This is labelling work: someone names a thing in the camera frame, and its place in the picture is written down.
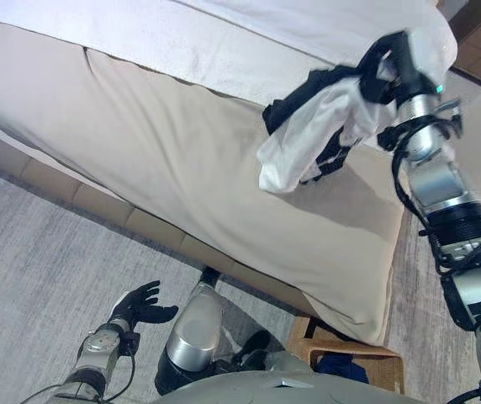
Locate silver robot leg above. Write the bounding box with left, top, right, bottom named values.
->
left=154, top=267, right=225, bottom=395
left=223, top=330, right=309, bottom=374

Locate woven wicker basket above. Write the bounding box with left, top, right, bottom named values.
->
left=286, top=315, right=405, bottom=396

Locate beige bed mattress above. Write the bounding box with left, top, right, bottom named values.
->
left=0, top=16, right=406, bottom=347

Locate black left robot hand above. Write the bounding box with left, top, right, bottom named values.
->
left=112, top=280, right=179, bottom=327

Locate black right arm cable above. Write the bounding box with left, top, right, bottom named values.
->
left=385, top=125, right=481, bottom=279

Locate navy blue garment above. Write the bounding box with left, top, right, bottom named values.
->
left=318, top=353, right=370, bottom=385

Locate white duvet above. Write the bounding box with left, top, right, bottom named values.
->
left=0, top=0, right=460, bottom=109

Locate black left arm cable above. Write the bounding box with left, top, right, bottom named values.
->
left=97, top=348, right=137, bottom=401

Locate tan padded bed frame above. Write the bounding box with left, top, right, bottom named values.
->
left=0, top=121, right=321, bottom=321

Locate silver left robot leg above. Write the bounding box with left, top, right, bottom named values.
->
left=154, top=267, right=225, bottom=395

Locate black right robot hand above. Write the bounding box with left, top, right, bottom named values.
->
left=360, top=29, right=440, bottom=104

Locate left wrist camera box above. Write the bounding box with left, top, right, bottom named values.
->
left=123, top=331, right=141, bottom=355

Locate black garment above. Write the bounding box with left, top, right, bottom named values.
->
left=262, top=62, right=378, bottom=186

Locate white garment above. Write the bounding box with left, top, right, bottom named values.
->
left=256, top=77, right=383, bottom=194

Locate silver right robot leg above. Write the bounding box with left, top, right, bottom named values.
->
left=223, top=330, right=309, bottom=374

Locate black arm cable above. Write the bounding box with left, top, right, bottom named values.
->
left=385, top=125, right=481, bottom=279
left=97, top=348, right=137, bottom=401

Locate grey robot torso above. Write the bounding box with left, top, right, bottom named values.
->
left=151, top=351, right=435, bottom=404

